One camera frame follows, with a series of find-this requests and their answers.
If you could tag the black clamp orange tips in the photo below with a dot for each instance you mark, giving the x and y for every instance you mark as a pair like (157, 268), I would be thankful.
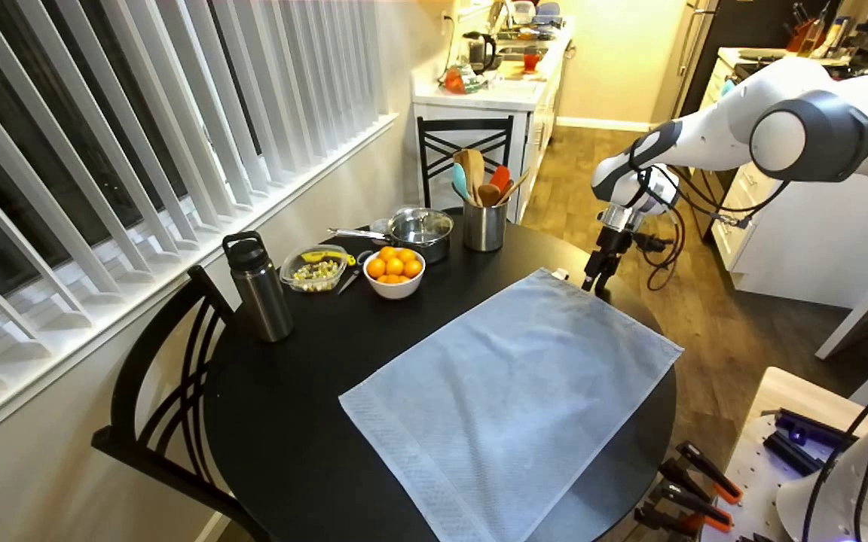
(664, 519)
(693, 498)
(710, 470)

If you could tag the white window sill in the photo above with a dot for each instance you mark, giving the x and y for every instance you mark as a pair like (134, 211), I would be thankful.
(153, 302)

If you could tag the red spatula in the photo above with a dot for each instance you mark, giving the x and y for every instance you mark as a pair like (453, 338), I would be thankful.
(499, 181)

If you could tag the white vertical window blinds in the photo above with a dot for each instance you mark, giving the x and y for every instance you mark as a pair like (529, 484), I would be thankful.
(104, 130)

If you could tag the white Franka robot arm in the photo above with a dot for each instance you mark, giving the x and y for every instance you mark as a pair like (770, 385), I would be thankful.
(836, 130)

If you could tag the white cabinet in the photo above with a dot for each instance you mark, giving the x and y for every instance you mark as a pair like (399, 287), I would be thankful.
(815, 243)

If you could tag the white bowl of oranges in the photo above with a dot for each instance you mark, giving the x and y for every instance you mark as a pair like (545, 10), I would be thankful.
(394, 271)

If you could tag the light blue towel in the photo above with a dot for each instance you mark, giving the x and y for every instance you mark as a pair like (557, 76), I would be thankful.
(513, 403)

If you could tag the teal silicone spatula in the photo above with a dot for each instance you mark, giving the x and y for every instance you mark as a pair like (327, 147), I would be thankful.
(459, 186)

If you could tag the steel utensil holder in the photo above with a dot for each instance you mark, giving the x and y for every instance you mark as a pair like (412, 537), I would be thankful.
(483, 231)

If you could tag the black electric kettle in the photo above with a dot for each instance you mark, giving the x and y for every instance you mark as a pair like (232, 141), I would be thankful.
(480, 52)

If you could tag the bowl of green food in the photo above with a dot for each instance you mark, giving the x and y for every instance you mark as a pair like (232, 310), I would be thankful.
(313, 271)

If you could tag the wooden base board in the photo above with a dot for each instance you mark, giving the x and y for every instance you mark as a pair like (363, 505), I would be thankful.
(744, 470)

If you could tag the dark steel water bottle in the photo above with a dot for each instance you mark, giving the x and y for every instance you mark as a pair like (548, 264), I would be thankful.
(256, 290)

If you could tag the white kitchen counter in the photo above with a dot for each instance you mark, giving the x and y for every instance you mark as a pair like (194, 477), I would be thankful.
(496, 95)

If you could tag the yellow banana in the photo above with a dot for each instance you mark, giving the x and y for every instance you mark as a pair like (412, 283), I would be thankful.
(328, 256)

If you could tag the steel pot with lid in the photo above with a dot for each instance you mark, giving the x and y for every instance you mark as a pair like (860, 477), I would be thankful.
(423, 231)

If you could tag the black and purple clamp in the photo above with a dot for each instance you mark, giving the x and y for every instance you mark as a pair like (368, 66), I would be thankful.
(789, 452)
(813, 425)

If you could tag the wooden spatula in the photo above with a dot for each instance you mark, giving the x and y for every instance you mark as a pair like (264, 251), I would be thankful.
(472, 170)

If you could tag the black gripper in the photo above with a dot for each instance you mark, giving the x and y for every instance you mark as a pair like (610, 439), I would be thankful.
(617, 249)

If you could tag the black wooden chair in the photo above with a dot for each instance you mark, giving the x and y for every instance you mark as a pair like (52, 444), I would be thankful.
(153, 381)

